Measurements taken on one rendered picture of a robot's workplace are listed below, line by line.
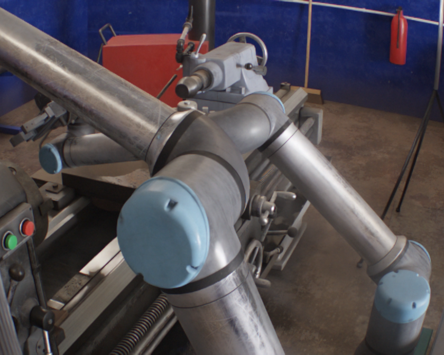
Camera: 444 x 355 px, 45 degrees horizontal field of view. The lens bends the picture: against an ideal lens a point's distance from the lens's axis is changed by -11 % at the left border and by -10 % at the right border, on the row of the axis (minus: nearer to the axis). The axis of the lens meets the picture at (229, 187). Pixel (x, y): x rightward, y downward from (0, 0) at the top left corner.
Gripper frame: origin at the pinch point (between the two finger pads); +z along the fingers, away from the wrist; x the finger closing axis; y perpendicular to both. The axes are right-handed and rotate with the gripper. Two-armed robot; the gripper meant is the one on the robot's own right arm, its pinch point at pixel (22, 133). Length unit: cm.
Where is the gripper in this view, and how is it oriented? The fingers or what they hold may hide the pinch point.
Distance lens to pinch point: 157.4
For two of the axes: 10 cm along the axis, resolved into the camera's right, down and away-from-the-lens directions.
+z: -3.7, 4.1, -8.4
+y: 5.9, 7.9, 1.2
